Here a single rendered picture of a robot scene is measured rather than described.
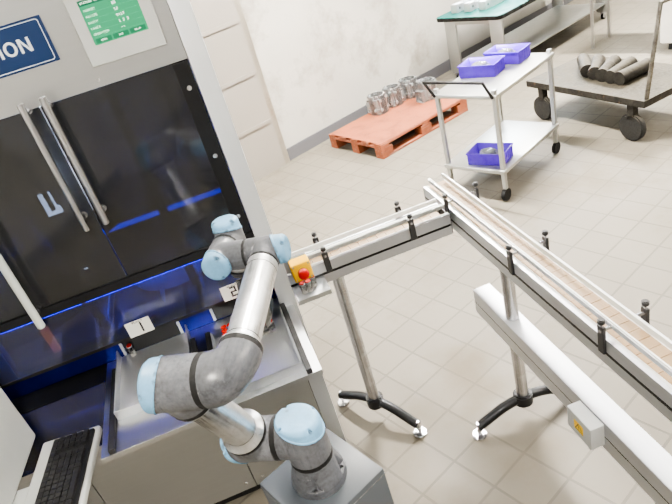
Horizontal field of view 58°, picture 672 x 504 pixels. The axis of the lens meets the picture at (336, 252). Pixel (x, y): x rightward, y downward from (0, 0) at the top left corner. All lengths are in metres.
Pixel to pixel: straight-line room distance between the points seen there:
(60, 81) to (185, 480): 1.59
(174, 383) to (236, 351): 0.13
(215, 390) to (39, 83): 1.05
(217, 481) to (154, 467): 0.27
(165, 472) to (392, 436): 0.98
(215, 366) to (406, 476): 1.60
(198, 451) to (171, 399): 1.31
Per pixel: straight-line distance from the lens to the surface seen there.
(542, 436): 2.76
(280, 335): 2.09
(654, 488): 2.02
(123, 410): 2.07
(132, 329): 2.20
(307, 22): 6.05
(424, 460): 2.73
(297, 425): 1.57
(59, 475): 2.14
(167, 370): 1.27
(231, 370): 1.23
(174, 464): 2.60
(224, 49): 5.49
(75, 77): 1.90
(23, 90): 1.92
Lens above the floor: 2.11
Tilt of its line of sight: 30 degrees down
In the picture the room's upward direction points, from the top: 17 degrees counter-clockwise
